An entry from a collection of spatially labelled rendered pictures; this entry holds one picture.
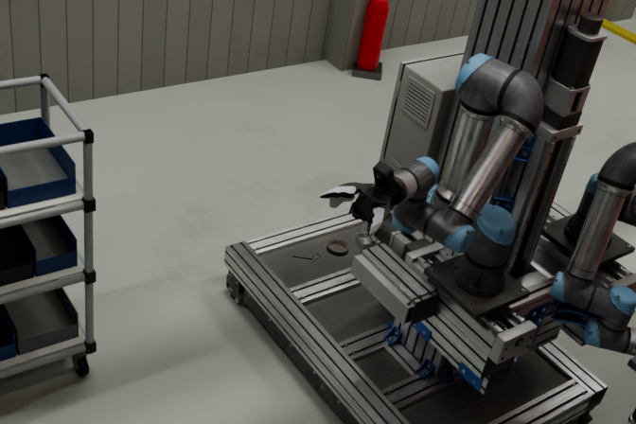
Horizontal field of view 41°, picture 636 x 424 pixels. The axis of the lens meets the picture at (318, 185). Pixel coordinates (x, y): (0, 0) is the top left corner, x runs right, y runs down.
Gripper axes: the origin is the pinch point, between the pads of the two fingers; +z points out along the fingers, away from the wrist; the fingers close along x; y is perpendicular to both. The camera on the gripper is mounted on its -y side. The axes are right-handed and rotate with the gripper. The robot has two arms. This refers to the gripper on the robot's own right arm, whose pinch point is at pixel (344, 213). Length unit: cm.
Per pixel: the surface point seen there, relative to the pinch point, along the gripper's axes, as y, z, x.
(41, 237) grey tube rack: 88, 5, 102
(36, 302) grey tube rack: 119, 6, 101
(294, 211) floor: 138, -131, 95
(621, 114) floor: 131, -379, 35
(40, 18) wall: 108, -93, 247
